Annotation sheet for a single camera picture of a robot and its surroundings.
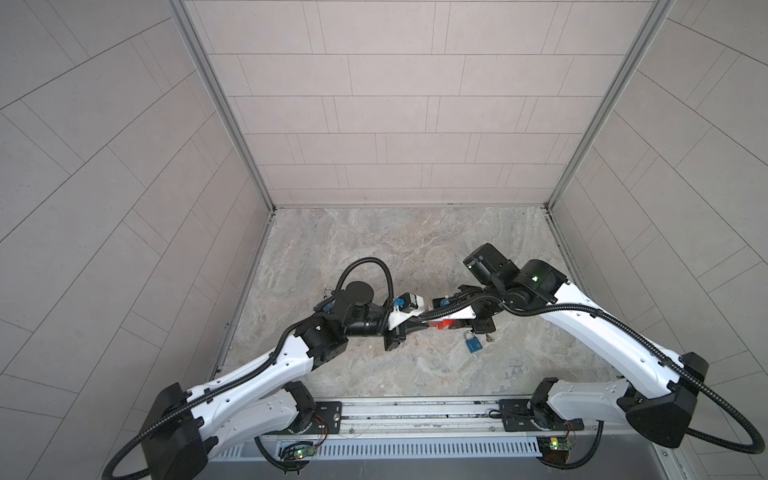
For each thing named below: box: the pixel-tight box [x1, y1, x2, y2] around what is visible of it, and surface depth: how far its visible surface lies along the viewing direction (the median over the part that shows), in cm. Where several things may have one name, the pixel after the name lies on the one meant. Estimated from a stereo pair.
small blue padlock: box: [464, 330, 483, 353], surface depth 84 cm
